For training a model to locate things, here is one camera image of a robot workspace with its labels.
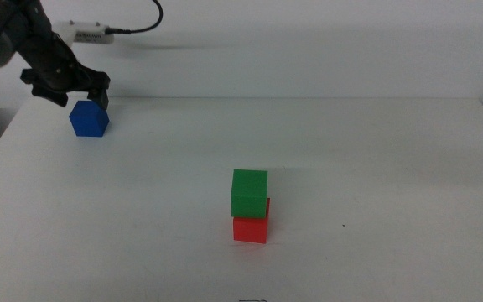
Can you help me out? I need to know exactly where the blue cube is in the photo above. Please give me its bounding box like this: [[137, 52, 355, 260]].
[[68, 100, 111, 138]]

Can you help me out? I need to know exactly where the green cube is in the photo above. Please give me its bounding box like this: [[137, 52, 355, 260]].
[[230, 169, 269, 220]]

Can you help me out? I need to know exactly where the red cube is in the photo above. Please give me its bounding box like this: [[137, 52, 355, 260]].
[[232, 197, 272, 245]]

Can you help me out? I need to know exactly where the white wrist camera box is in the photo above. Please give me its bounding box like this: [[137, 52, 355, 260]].
[[52, 19, 116, 46]]

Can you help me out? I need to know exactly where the black looped camera cable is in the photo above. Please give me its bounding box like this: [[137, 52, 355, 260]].
[[104, 0, 164, 36]]

